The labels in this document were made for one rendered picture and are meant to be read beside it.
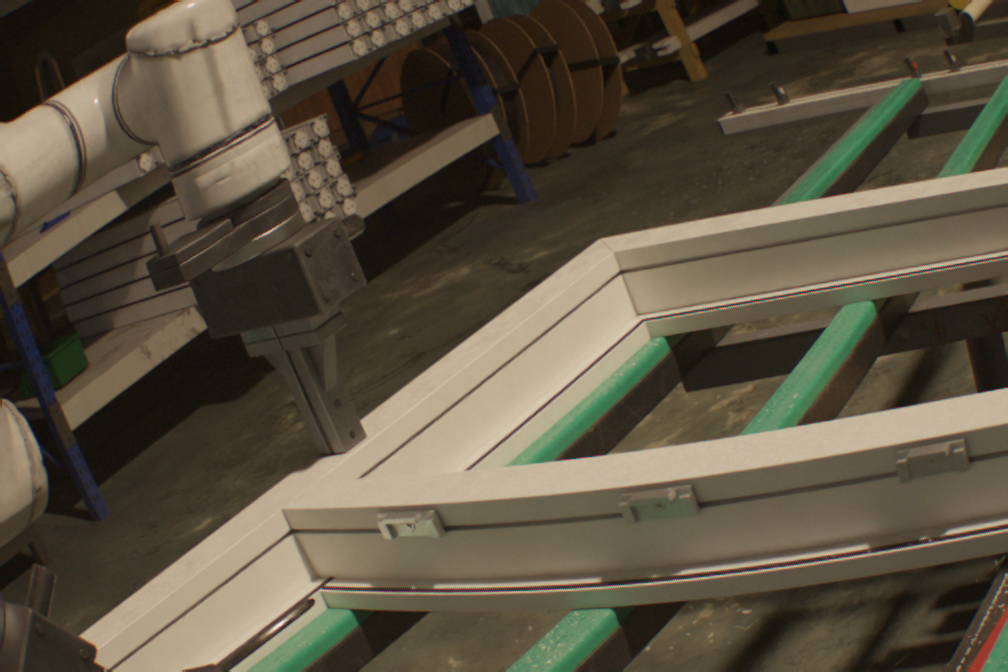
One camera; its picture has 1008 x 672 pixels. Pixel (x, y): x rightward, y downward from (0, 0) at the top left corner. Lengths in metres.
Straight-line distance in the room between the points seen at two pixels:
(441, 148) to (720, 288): 5.05
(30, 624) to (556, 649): 0.34
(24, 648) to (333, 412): 0.49
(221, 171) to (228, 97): 0.05
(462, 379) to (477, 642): 1.87
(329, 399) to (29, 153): 0.31
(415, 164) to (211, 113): 5.16
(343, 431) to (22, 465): 0.67
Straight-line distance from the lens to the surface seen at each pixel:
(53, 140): 1.13
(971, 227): 1.20
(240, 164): 1.09
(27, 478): 1.74
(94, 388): 5.05
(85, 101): 1.16
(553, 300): 1.31
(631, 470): 0.92
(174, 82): 1.09
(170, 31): 1.09
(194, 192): 1.10
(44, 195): 1.13
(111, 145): 1.17
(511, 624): 3.09
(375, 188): 6.06
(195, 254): 1.07
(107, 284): 5.73
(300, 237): 1.09
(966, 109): 1.98
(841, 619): 2.56
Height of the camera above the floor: 1.25
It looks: 14 degrees down
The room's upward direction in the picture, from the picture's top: 23 degrees counter-clockwise
